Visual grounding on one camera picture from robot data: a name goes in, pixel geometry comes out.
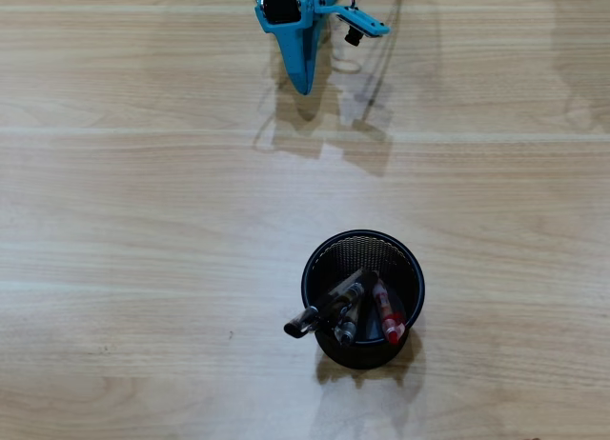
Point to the black retractable pen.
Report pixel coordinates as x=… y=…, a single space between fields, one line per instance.
x=369 y=280

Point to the clear pen black cap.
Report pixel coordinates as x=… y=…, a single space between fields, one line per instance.
x=300 y=323

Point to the black mesh pen holder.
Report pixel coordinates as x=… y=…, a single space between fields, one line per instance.
x=343 y=254

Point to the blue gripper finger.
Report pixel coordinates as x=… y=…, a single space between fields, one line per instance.
x=314 y=45
x=294 y=54

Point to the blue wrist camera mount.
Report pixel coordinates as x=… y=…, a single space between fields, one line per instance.
x=362 y=23

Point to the clear pen grey grip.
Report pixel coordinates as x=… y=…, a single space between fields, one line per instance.
x=345 y=335

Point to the red clear pen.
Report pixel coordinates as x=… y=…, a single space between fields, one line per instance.
x=388 y=316

